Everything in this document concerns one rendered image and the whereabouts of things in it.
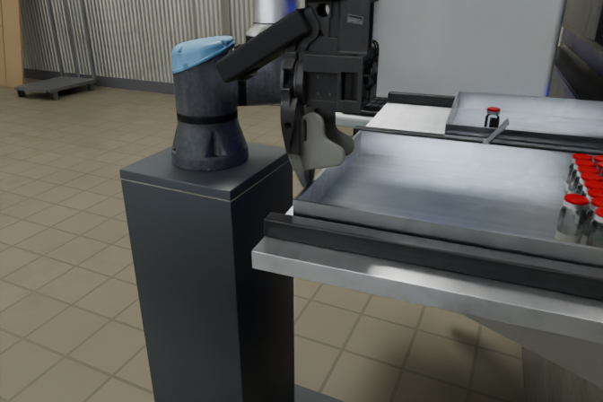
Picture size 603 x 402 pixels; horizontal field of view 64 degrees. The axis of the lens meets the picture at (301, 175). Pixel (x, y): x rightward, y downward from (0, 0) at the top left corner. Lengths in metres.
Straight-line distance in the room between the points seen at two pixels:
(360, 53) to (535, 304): 0.26
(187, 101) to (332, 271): 0.54
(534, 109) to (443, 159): 0.37
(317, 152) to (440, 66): 0.91
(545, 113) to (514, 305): 0.65
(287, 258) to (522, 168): 0.37
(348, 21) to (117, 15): 5.35
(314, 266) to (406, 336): 1.33
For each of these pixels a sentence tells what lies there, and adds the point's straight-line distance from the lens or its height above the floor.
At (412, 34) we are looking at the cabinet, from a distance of 1.38.
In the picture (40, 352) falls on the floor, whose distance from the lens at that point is 1.87.
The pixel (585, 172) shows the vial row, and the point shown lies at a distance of 0.60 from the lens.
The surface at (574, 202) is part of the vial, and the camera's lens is 0.51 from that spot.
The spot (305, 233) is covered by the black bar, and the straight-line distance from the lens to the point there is 0.46.
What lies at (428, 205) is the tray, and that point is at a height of 0.88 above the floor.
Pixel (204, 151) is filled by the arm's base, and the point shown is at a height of 0.83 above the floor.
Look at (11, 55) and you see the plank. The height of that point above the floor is 0.36.
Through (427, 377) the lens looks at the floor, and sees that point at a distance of 1.63.
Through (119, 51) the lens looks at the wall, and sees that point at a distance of 5.83.
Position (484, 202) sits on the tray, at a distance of 0.59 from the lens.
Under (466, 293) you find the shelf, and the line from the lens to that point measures 0.42.
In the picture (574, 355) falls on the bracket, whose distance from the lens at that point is 0.56.
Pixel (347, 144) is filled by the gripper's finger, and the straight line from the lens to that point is 0.52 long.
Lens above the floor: 1.12
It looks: 22 degrees down
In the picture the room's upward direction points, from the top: straight up
